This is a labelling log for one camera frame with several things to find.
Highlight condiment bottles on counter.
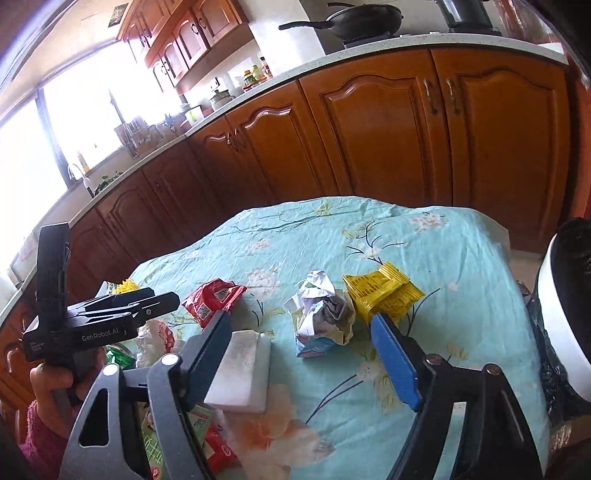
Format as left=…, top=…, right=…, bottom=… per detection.
left=243, top=57, right=273, bottom=91

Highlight wooden upper wall cabinets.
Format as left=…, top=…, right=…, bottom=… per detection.
left=117, top=0, right=254, bottom=94

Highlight green foil wrapper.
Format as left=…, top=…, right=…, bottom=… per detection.
left=105, top=344, right=136, bottom=370

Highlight black cooking pot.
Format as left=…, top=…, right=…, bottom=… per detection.
left=435, top=0, right=501, bottom=36

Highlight black wok pan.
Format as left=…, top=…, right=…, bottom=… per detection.
left=279, top=2, right=404, bottom=43

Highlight yellow foam fruit net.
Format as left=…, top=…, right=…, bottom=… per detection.
left=111, top=279, right=139, bottom=295

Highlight red snack wrapper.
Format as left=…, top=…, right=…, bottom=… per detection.
left=181, top=279, right=247, bottom=329

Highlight wooden lower kitchen cabinets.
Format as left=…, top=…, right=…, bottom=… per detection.
left=0, top=45, right=574, bottom=411

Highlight red and white milk carton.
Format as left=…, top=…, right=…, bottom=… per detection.
left=202, top=425, right=237, bottom=474

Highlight green drink carton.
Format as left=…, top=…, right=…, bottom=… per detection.
left=138, top=403, right=216, bottom=480

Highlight black trash bag liner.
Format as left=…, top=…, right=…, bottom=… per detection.
left=521, top=217, right=591, bottom=428

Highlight small pot on counter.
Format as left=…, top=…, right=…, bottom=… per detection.
left=209, top=89, right=235, bottom=111

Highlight floral teal tablecloth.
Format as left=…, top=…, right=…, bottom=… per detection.
left=127, top=197, right=550, bottom=479

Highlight white crumpled tissue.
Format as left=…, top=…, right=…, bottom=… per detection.
left=135, top=319, right=175, bottom=368

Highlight white kitchen countertop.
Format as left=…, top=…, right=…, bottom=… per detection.
left=0, top=32, right=569, bottom=328

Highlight left hand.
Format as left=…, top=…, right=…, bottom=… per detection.
left=30, top=348, right=106, bottom=439

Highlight yellow snack wrapper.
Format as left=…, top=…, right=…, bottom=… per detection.
left=342, top=262, right=425, bottom=326

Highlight pink left sleeve forearm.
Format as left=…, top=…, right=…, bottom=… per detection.
left=19, top=401, right=68, bottom=480

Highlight white paper ball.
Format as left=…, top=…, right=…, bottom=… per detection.
left=284, top=270, right=356, bottom=358

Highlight white foam sponge block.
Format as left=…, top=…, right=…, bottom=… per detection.
left=204, top=330, right=271, bottom=413

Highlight kitchen faucet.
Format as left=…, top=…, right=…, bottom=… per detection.
left=68, top=164, right=95, bottom=198

